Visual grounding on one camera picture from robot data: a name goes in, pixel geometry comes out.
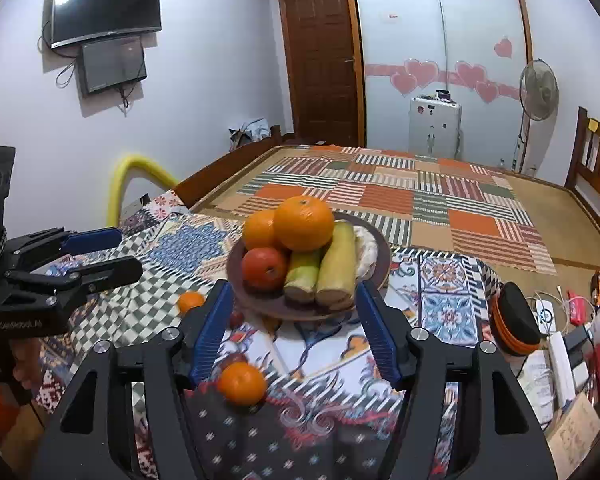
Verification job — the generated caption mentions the pile of clothes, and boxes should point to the pile of clothes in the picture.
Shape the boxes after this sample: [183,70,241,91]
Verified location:
[228,117,281,150]

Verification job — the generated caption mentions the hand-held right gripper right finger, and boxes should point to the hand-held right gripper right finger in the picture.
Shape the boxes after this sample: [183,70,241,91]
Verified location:
[355,280,558,480]

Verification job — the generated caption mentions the red pouch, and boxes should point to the red pouch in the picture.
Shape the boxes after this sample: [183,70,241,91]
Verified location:
[566,289,586,323]

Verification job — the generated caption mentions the person's left hand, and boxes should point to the person's left hand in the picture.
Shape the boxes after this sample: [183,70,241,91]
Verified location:
[11,337,41,396]

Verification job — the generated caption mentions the black wall television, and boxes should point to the black wall television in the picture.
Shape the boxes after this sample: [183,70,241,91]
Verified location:
[50,0,162,50]

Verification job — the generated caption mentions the black and orange cap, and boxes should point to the black and orange cap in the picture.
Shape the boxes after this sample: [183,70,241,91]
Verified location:
[489,281,543,357]

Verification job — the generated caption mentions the cardboard box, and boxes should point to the cardboard box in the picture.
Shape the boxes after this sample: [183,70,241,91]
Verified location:
[547,395,600,466]

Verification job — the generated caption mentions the wooden bed footboard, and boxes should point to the wooden bed footboard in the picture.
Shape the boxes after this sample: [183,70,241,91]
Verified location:
[172,132,296,208]

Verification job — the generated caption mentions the checkered cloth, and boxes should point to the checkered cloth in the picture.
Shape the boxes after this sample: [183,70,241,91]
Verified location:
[40,212,246,356]

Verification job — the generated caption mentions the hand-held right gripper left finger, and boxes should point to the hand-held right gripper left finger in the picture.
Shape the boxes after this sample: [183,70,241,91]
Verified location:
[32,280,236,480]

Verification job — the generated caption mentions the large orange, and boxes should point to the large orange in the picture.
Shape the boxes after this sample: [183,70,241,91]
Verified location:
[273,196,335,252]

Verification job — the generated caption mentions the dark floral cloth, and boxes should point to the dark floral cloth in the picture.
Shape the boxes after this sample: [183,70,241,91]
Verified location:
[185,380,411,480]

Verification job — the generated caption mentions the yellow bananas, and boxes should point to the yellow bananas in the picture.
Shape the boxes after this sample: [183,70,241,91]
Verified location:
[315,221,357,311]

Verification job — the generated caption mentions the brown wooden door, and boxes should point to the brown wooden door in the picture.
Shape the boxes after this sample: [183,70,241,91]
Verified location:
[278,0,366,147]

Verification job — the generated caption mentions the purple ceramic plate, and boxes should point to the purple ceramic plate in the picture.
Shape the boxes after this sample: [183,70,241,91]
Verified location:
[226,211,392,322]

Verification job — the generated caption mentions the small wall monitor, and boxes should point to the small wall monitor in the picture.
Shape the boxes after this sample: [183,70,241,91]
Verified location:
[80,35,148,96]

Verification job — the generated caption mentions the wooden headboard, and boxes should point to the wooden headboard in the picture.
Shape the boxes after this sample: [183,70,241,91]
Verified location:
[565,106,600,241]

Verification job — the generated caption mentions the white box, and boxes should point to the white box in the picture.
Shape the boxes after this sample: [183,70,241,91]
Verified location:
[547,332,578,408]

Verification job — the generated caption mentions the tile print cloth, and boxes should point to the tile print cloth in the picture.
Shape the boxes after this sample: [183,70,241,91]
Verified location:
[35,192,501,480]

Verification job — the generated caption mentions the medium orange with sticker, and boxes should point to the medium orange with sticker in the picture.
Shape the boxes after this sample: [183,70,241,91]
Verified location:
[242,209,286,252]

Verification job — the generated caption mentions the standing fan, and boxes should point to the standing fan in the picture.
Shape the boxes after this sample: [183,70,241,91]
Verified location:
[511,58,560,173]

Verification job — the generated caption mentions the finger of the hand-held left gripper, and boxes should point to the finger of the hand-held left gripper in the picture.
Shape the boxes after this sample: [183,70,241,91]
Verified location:
[5,255,145,307]
[5,226,123,261]

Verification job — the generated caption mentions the yellow foam tube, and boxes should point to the yellow foam tube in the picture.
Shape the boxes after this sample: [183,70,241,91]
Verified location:
[106,154,181,228]

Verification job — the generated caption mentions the small mandarin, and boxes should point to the small mandarin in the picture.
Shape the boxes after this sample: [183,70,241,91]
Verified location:
[177,291,207,316]
[216,361,268,407]

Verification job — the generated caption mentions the pomelo piece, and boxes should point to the pomelo piece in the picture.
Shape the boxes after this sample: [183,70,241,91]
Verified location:
[352,225,379,281]

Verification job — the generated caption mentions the red tomato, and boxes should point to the red tomato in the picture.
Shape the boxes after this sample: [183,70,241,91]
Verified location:
[241,246,289,292]

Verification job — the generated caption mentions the sliding wardrobe with heart stickers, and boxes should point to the sliding wardrobe with heart stickers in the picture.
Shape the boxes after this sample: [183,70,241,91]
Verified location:
[347,0,536,161]

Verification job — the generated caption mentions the striped patchwork blanket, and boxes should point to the striped patchwork blanket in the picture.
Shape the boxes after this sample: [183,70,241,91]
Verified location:
[235,145,557,276]

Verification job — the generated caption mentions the straw bed mat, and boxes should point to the straw bed mat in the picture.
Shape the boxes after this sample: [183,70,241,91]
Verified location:
[195,145,600,281]

